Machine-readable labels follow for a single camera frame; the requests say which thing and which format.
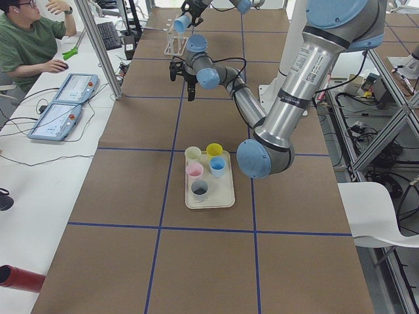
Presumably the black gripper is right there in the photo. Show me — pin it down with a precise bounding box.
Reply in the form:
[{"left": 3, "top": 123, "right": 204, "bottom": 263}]
[
  {"left": 181, "top": 0, "right": 211, "bottom": 27},
  {"left": 169, "top": 56, "right": 196, "bottom": 101}
]

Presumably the light blue plastic cup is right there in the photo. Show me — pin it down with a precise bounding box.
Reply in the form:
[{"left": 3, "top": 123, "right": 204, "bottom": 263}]
[{"left": 173, "top": 14, "right": 191, "bottom": 33}]

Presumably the grey plastic cup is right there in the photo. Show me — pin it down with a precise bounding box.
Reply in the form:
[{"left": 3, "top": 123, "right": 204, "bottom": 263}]
[{"left": 191, "top": 179, "right": 209, "bottom": 201}]

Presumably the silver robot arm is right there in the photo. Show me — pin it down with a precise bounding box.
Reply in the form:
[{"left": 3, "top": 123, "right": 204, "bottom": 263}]
[
  {"left": 173, "top": 0, "right": 264, "bottom": 33},
  {"left": 170, "top": 1, "right": 387, "bottom": 178}
]

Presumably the pale green plastic cup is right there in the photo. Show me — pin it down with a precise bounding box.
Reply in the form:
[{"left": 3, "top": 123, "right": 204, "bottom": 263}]
[{"left": 185, "top": 146, "right": 202, "bottom": 164}]

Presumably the yellow plastic cup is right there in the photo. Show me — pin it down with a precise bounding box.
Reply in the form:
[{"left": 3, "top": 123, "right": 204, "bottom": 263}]
[{"left": 206, "top": 143, "right": 223, "bottom": 158}]

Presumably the pink plastic cup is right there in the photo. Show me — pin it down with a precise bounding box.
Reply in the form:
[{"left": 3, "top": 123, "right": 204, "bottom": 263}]
[{"left": 185, "top": 162, "right": 204, "bottom": 183}]

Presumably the black computer keyboard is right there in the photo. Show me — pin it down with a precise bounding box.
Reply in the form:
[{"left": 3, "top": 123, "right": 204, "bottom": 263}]
[{"left": 96, "top": 22, "right": 122, "bottom": 50}]

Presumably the upper teach pendant tablet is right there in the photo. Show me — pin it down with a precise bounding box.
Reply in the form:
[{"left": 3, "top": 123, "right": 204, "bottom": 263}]
[{"left": 53, "top": 73, "right": 98, "bottom": 105}]

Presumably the teach pendant tablet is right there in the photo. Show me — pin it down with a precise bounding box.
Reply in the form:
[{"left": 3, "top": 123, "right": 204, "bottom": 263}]
[
  {"left": 53, "top": 73, "right": 98, "bottom": 105},
  {"left": 27, "top": 102, "right": 82, "bottom": 141}
]

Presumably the green plastic clamp tool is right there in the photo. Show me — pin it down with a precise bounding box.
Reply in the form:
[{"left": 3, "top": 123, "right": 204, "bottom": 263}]
[{"left": 62, "top": 46, "right": 78, "bottom": 60}]

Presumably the cream plastic serving tray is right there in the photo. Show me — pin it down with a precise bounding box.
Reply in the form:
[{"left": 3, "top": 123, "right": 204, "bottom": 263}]
[{"left": 185, "top": 150, "right": 235, "bottom": 209}]

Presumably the lower teach pendant tablet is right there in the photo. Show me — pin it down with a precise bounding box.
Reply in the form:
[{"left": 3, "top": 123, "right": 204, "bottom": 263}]
[{"left": 27, "top": 102, "right": 82, "bottom": 141}]

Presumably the person in green shirt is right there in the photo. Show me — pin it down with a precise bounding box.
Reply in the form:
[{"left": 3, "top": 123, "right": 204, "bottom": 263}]
[{"left": 1, "top": 1, "right": 77, "bottom": 92}]

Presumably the white plastic chair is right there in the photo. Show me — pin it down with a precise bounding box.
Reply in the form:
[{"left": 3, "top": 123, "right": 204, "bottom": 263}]
[{"left": 338, "top": 182, "right": 418, "bottom": 249}]

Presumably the red cylindrical bottle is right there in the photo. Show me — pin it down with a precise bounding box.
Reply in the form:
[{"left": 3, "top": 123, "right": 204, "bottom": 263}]
[{"left": 1, "top": 265, "right": 46, "bottom": 293}]

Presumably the white wire cup rack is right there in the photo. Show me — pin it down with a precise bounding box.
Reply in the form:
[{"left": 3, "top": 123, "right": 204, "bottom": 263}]
[{"left": 164, "top": 19, "right": 189, "bottom": 57}]

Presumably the aluminium frame pillar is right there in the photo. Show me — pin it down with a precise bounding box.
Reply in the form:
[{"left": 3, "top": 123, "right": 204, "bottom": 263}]
[{"left": 74, "top": 0, "right": 122, "bottom": 100}]

